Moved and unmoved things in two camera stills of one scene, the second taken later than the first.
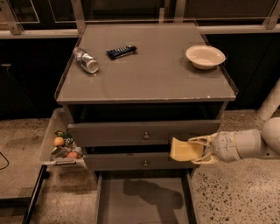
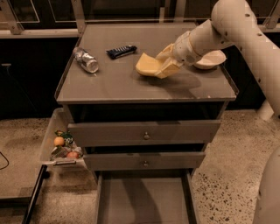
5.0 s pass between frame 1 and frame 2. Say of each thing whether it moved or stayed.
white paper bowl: stayed
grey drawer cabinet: stayed
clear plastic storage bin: stayed
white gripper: moved
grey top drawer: stayed
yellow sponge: moved
